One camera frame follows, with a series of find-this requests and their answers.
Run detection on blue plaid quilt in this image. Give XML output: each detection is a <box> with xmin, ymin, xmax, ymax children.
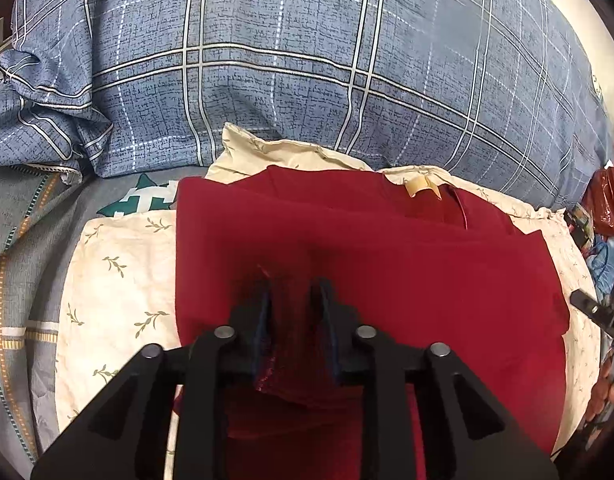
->
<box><xmin>0</xmin><ymin>0</ymin><xmax>614</xmax><ymax>211</ymax></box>

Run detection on grey striped bed sheet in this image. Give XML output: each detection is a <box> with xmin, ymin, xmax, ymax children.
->
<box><xmin>0</xmin><ymin>162</ymin><xmax>180</xmax><ymax>466</ymax></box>

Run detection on red garment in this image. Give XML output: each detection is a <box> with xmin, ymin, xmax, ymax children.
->
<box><xmin>174</xmin><ymin>165</ymin><xmax>571</xmax><ymax>480</ymax></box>

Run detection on dark box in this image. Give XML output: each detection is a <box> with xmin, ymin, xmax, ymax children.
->
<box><xmin>563</xmin><ymin>204</ymin><xmax>596</xmax><ymax>250</ymax></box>

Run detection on person's right hand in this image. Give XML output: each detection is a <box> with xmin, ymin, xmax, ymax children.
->
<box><xmin>583</xmin><ymin>354</ymin><xmax>614</xmax><ymax>427</ymax></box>

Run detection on cream leaf-print pillow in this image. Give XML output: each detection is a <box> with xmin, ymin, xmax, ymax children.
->
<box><xmin>54</xmin><ymin>122</ymin><xmax>610</xmax><ymax>461</ymax></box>

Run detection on red plastic bag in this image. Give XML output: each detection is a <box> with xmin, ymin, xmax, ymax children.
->
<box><xmin>584</xmin><ymin>164</ymin><xmax>614</xmax><ymax>241</ymax></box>

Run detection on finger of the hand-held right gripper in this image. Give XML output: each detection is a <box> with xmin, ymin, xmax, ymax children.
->
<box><xmin>569</xmin><ymin>289</ymin><xmax>614</xmax><ymax>357</ymax></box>

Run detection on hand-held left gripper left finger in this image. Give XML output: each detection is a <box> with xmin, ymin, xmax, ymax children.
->
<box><xmin>31</xmin><ymin>277</ymin><xmax>274</xmax><ymax>480</ymax></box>

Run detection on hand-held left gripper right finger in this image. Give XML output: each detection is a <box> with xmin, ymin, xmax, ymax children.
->
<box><xmin>311</xmin><ymin>279</ymin><xmax>561</xmax><ymax>480</ymax></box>

